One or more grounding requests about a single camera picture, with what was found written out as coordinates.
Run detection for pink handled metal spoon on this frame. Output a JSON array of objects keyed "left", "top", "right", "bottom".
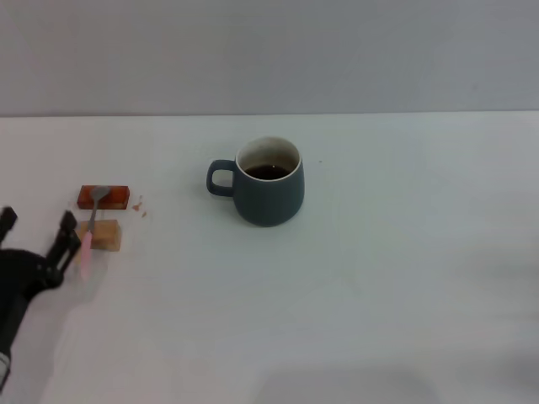
[{"left": 79, "top": 185, "right": 112, "bottom": 284}]

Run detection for reddish brown rectangular block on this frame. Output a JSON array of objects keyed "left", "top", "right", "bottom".
[{"left": 77, "top": 184, "right": 131, "bottom": 210}]

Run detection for dark coffee liquid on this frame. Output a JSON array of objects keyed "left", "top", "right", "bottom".
[{"left": 244, "top": 164, "right": 292, "bottom": 181}]

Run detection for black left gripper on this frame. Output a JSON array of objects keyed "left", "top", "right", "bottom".
[{"left": 0, "top": 205, "right": 83, "bottom": 353}]

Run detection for dark grey ceramic mug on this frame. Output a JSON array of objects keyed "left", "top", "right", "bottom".
[{"left": 205, "top": 136, "right": 306, "bottom": 228}]

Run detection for light wooden spoon rest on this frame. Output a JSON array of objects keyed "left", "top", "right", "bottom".
[{"left": 74, "top": 219, "right": 123, "bottom": 253}]

